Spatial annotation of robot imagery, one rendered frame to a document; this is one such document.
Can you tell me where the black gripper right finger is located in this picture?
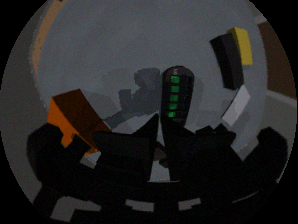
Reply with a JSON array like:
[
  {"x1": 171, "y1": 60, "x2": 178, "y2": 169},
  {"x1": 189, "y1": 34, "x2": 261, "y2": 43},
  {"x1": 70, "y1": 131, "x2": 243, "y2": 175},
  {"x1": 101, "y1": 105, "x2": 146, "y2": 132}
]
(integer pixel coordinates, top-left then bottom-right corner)
[{"x1": 161, "y1": 115, "x2": 237, "y2": 181}]

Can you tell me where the yellow rectangular block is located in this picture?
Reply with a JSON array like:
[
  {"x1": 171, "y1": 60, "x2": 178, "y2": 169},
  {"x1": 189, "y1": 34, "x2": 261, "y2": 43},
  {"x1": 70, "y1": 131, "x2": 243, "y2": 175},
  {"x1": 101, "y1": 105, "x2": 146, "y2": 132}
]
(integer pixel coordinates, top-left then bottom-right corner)
[{"x1": 227, "y1": 27, "x2": 253, "y2": 65}]

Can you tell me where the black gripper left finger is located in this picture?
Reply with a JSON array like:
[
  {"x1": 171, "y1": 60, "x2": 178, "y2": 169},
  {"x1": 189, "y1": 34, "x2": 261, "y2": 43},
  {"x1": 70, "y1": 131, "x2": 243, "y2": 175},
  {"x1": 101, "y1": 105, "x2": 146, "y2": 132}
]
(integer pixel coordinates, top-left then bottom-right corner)
[{"x1": 92, "y1": 115, "x2": 158, "y2": 181}]

